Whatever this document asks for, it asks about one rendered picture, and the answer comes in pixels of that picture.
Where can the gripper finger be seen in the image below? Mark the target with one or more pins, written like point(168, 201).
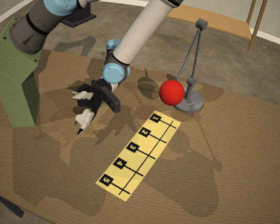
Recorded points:
point(85, 94)
point(86, 118)

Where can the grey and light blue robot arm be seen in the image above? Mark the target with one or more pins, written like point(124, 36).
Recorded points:
point(29, 33)

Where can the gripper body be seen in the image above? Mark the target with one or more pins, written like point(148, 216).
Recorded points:
point(98, 97)

